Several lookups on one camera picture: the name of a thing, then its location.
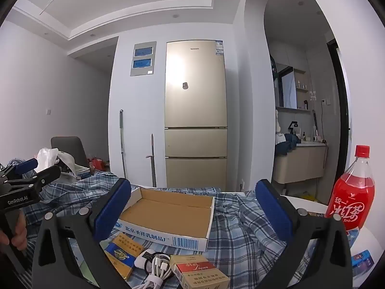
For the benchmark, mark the blue snack packet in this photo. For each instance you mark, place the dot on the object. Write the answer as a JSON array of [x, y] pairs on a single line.
[[352, 234]]

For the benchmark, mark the grey chair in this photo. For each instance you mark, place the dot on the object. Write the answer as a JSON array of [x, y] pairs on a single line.
[[67, 146]]

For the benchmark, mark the white charger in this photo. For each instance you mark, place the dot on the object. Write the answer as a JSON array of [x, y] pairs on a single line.
[[143, 259]]

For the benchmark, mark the blue plaid cloth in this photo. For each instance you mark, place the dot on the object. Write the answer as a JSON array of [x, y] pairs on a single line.
[[240, 216]]

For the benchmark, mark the bathroom mirror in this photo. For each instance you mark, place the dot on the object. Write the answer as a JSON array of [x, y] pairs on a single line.
[[285, 87]]

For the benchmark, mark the grey wall panel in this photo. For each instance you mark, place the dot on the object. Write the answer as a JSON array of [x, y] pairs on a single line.
[[143, 58]]

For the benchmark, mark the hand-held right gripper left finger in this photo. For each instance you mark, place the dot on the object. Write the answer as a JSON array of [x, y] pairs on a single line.
[[112, 207]]

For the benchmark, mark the yellow and blue cigarette pack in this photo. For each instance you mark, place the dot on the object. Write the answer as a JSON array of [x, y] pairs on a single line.
[[120, 253]]

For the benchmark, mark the shallow cardboard box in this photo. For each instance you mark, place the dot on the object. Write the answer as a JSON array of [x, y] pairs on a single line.
[[168, 210]]

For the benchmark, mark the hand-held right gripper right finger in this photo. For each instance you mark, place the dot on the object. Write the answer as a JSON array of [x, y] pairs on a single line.
[[273, 210]]

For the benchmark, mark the red and white cigarette pack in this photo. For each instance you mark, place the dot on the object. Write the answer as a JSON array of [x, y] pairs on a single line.
[[201, 274]]

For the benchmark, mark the beige vanity cabinet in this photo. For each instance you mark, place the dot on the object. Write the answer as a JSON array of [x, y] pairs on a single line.
[[297, 162]]

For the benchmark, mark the red bag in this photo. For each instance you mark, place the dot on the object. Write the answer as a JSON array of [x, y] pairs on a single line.
[[97, 164]]

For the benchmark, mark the blue towel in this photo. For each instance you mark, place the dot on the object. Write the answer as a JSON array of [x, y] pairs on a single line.
[[285, 144]]

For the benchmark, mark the person's left hand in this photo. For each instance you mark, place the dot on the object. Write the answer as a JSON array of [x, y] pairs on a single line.
[[18, 230]]

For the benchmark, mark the fridge magnet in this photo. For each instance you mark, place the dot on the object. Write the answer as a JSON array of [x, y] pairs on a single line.
[[185, 85]]

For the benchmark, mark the red tea bottle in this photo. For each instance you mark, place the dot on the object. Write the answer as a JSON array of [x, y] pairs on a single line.
[[350, 198]]

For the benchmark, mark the dark framed glass door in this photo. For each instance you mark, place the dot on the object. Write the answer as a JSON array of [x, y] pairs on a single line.
[[341, 96]]

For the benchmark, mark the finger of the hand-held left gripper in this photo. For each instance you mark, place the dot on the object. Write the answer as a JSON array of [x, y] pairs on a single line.
[[27, 165], [45, 177]]

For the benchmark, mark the bathroom wall shelf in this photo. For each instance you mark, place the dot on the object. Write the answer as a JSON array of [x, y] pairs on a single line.
[[302, 90]]

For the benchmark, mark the white plastic bag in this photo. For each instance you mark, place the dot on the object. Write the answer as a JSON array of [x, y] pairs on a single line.
[[48, 156]]

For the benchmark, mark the gold refrigerator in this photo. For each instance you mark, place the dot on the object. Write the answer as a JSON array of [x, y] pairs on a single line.
[[195, 96]]

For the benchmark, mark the blue printed packet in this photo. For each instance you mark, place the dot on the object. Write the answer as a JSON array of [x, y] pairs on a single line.
[[362, 262]]

